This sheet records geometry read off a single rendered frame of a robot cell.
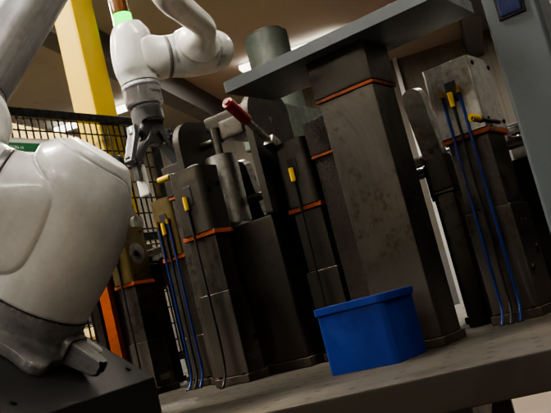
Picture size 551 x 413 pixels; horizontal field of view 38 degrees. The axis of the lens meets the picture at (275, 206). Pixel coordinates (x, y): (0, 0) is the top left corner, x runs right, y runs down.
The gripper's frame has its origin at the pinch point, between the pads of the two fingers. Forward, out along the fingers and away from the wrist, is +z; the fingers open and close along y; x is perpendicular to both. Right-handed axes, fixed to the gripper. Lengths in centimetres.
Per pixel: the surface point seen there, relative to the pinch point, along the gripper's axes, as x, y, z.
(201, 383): -19, -25, 43
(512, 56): -94, -37, 9
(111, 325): 9.7, -16.1, 27.5
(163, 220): -17.6, -23.0, 10.9
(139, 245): -2.8, -15.3, 12.8
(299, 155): -52, -24, 9
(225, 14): 286, 476, -255
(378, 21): -79, -40, -1
